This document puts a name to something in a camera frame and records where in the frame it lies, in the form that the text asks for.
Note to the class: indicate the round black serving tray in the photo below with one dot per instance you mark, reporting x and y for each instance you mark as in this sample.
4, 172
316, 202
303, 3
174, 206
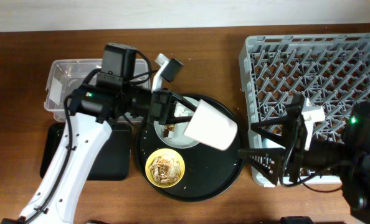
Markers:
208, 171

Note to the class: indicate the black rectangular tray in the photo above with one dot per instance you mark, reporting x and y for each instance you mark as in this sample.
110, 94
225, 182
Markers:
112, 162

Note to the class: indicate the gold candy wrapper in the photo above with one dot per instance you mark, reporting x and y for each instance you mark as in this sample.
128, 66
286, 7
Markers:
168, 131

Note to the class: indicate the white tissue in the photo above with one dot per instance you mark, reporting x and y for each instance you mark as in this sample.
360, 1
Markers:
181, 110

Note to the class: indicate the food scraps and rice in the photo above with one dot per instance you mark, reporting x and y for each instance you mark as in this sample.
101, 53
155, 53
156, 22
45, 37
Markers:
165, 170

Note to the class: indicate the blue cup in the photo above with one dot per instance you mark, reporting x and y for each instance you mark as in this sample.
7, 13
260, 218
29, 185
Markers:
271, 145

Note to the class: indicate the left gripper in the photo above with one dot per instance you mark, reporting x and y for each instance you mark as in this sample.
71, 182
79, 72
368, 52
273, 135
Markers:
161, 104

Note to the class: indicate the grey dishwasher rack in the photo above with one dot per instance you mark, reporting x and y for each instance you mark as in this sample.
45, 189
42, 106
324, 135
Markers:
331, 70

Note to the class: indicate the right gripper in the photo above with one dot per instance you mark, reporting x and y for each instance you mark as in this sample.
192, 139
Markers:
294, 155

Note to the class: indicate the grey ceramic plate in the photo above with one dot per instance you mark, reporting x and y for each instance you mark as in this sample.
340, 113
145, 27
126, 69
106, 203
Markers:
179, 140

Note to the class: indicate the yellow bowl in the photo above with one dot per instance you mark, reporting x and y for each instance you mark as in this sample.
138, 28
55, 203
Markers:
160, 152

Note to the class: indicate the pink cup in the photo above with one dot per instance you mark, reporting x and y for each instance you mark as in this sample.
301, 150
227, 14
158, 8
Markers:
211, 127

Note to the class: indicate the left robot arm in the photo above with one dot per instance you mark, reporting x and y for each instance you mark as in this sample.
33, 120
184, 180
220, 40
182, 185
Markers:
91, 111

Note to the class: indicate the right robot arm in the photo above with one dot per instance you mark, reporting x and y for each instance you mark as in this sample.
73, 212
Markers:
299, 157

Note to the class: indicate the clear plastic storage bin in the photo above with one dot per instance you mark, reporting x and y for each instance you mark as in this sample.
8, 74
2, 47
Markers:
65, 76

